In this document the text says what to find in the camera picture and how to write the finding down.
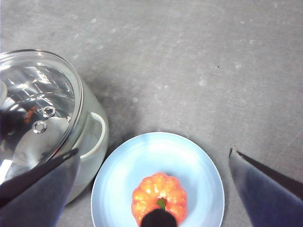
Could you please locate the glass lid with green knob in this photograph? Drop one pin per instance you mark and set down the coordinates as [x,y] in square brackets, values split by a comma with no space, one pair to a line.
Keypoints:
[40,89]

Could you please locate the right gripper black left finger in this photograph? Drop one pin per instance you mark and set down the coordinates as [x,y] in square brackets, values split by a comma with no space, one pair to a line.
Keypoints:
[35,198]

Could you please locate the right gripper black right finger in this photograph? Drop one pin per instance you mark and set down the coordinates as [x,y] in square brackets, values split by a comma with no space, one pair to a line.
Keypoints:
[272,198]

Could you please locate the orange pumpkin with green stem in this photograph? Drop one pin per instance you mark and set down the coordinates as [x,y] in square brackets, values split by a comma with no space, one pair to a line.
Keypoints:
[158,189]

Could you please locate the blue round plate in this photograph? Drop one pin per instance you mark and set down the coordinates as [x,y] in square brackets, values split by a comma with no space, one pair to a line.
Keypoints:
[161,153]

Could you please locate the pale green electric steamer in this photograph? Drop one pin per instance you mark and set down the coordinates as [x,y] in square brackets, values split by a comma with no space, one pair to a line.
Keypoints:
[94,146]

